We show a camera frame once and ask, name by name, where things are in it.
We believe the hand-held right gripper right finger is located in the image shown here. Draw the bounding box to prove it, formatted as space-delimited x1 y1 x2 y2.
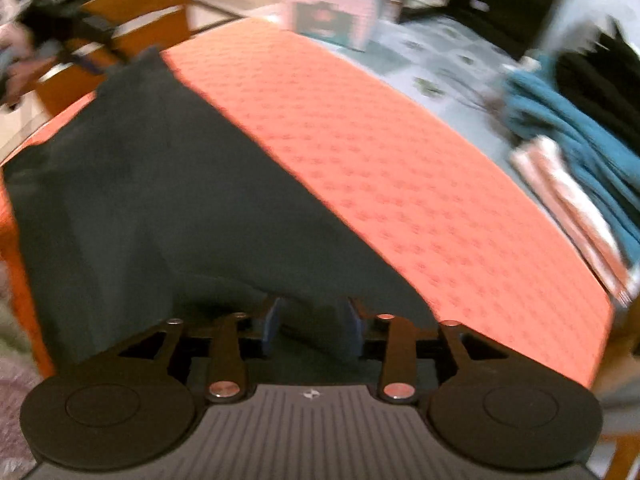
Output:
346 296 511 405

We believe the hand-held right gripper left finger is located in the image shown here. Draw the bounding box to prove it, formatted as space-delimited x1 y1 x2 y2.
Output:
117 296 283 403

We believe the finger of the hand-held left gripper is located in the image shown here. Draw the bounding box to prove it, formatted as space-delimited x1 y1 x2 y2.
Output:
65 35 132 71

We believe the dark grey garment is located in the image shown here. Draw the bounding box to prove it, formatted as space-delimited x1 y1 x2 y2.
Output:
2 47 436 367

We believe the wooden chair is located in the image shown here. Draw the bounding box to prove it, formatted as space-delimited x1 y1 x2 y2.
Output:
35 0 192 118

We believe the orange flower pattern mat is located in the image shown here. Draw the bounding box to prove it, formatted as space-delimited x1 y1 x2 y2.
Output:
0 17 615 388

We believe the teal and pink box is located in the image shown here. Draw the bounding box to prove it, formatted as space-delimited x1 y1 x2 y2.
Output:
279 0 388 53

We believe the pale pink folded garment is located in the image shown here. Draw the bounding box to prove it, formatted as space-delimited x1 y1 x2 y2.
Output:
510 147 633 307

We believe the person's pink fluffy clothing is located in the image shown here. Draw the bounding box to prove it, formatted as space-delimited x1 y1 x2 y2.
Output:
0 260 57 480

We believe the black folded sweater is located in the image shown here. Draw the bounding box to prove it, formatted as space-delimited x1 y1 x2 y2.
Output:
554 20 640 157

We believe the black open cabinet box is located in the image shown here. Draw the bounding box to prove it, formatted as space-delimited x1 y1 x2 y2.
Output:
452 0 562 60

